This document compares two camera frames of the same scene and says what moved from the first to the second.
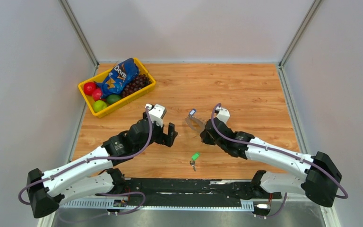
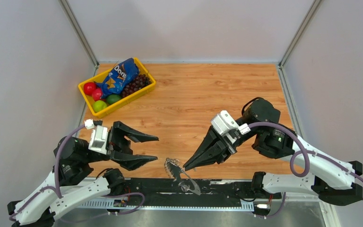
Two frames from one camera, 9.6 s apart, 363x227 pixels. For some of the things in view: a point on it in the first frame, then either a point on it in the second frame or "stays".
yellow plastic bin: (124, 101) stays
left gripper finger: (168, 140) -> (131, 162)
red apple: (89, 87) stays
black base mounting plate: (190, 189) stays
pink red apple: (97, 94) stays
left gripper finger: (171, 128) -> (133, 135)
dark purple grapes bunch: (142, 81) stays
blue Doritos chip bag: (120, 74) stays
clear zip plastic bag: (196, 123) -> (177, 172)
